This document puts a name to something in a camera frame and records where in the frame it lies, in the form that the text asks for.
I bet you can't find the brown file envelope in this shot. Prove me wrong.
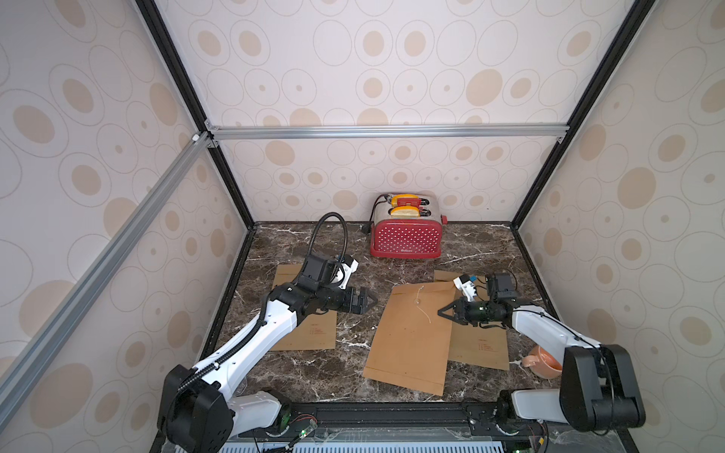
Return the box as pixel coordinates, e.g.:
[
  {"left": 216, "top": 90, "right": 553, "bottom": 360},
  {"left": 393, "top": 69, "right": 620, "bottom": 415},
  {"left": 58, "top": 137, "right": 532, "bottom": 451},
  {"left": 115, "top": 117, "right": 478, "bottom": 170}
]
[
  {"left": 364, "top": 281, "right": 457, "bottom": 396},
  {"left": 432, "top": 269, "right": 511, "bottom": 372},
  {"left": 269, "top": 263, "right": 340, "bottom": 352}
]

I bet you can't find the envelope white string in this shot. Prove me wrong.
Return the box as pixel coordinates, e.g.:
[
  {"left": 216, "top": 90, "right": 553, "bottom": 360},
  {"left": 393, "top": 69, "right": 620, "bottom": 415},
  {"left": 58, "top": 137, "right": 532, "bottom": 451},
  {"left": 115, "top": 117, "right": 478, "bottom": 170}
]
[{"left": 414, "top": 284, "right": 432, "bottom": 325}]

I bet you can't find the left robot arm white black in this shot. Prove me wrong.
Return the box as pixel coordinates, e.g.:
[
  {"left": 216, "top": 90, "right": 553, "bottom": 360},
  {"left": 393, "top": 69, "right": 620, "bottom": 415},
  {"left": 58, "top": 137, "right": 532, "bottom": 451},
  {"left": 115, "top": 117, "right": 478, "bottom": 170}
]
[{"left": 157, "top": 255, "right": 377, "bottom": 452}]

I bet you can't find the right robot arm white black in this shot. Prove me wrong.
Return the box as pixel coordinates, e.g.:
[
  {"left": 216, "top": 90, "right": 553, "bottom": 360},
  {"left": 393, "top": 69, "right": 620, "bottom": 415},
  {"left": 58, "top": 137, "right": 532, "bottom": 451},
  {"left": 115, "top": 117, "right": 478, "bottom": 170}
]
[{"left": 437, "top": 273, "right": 646, "bottom": 435}]

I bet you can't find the red toaster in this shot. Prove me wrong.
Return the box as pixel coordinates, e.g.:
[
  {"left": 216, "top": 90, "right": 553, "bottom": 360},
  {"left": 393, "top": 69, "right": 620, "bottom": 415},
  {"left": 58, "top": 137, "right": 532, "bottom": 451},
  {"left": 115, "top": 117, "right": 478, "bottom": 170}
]
[{"left": 369, "top": 194, "right": 447, "bottom": 260}]

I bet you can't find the yellow toast front slot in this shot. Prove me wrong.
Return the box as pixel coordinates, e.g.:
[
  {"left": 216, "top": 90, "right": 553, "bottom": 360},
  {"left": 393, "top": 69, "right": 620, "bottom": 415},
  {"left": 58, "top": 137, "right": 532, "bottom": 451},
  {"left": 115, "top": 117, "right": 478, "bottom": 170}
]
[{"left": 389, "top": 206, "right": 420, "bottom": 218}]

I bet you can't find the yellow toast slot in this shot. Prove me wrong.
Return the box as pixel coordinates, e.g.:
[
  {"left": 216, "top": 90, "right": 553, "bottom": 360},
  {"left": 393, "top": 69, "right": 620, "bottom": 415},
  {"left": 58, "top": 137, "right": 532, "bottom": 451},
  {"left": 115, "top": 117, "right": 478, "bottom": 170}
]
[
  {"left": 389, "top": 206, "right": 420, "bottom": 218},
  {"left": 390, "top": 194, "right": 421, "bottom": 208}
]

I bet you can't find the yellow toast rear slot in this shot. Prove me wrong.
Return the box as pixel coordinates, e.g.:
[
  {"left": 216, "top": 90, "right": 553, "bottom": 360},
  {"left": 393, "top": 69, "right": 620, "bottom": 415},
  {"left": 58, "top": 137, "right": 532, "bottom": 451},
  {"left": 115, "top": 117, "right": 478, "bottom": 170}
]
[{"left": 390, "top": 194, "right": 421, "bottom": 208}]

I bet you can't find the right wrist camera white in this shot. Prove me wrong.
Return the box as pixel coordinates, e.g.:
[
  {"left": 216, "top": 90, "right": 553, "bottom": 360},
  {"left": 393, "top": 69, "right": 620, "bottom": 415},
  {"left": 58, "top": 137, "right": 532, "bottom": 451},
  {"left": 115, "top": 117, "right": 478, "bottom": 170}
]
[{"left": 453, "top": 275, "right": 478, "bottom": 302}]

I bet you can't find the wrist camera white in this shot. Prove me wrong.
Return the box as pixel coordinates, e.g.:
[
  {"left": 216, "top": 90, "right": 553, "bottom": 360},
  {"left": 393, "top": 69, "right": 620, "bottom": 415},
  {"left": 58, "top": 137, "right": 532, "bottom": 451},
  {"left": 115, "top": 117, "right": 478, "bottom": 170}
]
[
  {"left": 453, "top": 275, "right": 478, "bottom": 302},
  {"left": 333, "top": 255, "right": 359, "bottom": 290}
]

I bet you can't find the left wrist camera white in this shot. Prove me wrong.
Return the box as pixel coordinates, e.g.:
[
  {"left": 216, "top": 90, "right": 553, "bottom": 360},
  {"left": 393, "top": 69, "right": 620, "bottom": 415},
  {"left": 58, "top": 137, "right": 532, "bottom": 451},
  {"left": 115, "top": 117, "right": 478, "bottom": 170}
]
[{"left": 333, "top": 255, "right": 359, "bottom": 290}]

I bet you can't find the black corrugated cable hose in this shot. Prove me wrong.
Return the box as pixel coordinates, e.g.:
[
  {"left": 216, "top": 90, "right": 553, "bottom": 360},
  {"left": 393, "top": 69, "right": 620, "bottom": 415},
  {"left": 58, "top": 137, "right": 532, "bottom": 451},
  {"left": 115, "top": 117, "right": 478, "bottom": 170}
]
[{"left": 305, "top": 211, "right": 349, "bottom": 267}]

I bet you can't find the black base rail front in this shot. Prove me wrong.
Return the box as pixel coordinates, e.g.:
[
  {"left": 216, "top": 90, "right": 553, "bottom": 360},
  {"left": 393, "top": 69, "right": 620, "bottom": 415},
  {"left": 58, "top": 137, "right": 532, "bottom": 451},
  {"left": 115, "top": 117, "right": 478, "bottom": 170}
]
[{"left": 149, "top": 400, "right": 640, "bottom": 453}]

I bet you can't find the horizontal aluminium rail back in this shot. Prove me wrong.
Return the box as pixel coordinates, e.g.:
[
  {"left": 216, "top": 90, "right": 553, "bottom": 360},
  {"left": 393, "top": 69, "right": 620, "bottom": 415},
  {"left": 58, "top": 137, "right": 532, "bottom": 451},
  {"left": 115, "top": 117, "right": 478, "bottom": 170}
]
[{"left": 211, "top": 123, "right": 569, "bottom": 141}]

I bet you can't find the diagonal aluminium rail left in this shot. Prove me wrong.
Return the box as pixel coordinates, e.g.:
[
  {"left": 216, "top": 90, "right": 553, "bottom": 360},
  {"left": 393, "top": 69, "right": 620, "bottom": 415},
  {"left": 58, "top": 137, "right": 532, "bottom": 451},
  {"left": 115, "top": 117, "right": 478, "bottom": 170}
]
[{"left": 1, "top": 131, "right": 211, "bottom": 430}]

